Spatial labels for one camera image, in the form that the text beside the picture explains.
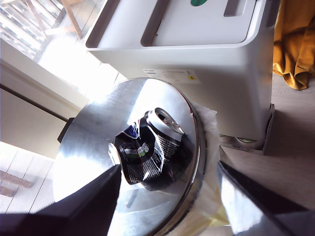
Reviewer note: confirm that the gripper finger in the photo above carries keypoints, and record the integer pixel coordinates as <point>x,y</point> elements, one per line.
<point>98,209</point>
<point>241,201</point>

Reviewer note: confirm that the black drink can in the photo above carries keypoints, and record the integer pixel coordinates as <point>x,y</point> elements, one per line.
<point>142,152</point>

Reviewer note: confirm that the grey recycling bin lid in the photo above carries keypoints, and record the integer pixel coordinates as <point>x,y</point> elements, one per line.
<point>197,24</point>

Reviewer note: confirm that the plastic bin liner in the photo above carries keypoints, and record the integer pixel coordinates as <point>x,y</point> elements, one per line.
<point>209,127</point>

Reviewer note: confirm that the grey recycling bin body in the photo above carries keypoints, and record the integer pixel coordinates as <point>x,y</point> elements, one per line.
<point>221,93</point>

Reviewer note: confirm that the white label sticker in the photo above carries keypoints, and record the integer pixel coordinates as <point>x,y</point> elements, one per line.
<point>172,75</point>

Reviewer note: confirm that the mustard yellow cloth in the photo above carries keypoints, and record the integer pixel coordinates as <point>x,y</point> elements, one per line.
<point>295,49</point>

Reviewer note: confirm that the wooden folding chair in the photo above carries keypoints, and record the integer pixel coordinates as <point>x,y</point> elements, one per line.
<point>73,19</point>

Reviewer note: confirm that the green round sticker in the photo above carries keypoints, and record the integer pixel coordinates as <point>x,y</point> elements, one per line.
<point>198,2</point>

